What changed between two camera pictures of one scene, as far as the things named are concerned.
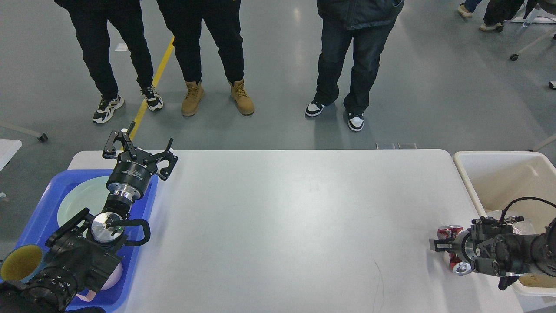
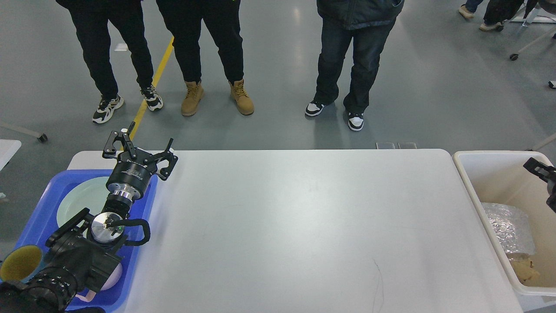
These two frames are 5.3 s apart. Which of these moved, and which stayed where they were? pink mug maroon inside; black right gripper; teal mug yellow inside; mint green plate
Moved: black right gripper
Stayed: pink mug maroon inside; teal mug yellow inside; mint green plate
